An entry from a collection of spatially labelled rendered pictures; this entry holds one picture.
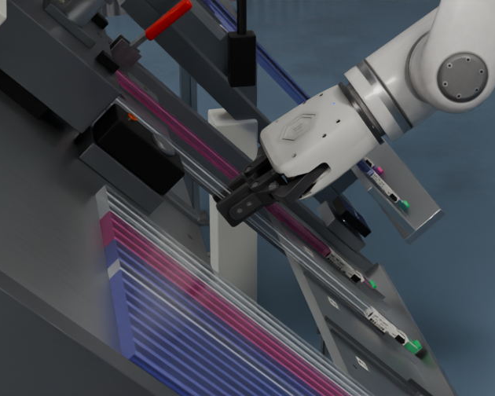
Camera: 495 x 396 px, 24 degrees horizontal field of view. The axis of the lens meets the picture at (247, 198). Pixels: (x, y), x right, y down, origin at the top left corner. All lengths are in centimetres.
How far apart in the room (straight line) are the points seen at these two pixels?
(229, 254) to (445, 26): 73
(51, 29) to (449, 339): 187
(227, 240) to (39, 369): 104
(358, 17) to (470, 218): 170
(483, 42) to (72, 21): 36
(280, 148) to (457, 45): 21
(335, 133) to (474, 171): 233
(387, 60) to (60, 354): 58
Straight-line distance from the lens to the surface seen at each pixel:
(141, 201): 94
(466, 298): 280
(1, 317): 62
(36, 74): 91
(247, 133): 160
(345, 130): 111
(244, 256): 169
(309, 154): 110
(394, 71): 112
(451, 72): 105
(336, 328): 115
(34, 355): 64
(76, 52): 91
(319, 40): 441
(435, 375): 129
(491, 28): 105
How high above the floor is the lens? 148
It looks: 28 degrees down
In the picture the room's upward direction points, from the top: straight up
